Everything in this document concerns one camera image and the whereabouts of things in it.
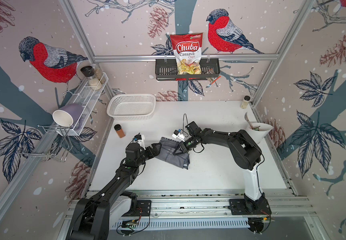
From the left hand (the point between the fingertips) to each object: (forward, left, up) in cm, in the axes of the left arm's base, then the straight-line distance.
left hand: (159, 143), depth 85 cm
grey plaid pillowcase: (+4, -5, -12) cm, 13 cm away
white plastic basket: (+41, +27, -12) cm, 50 cm away
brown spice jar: (+13, +28, -2) cm, 31 cm away
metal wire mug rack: (-12, +42, +22) cm, 49 cm away
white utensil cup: (+10, -62, -2) cm, 63 cm away
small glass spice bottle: (+39, -64, -6) cm, 75 cm away
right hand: (-3, -9, -6) cm, 12 cm away
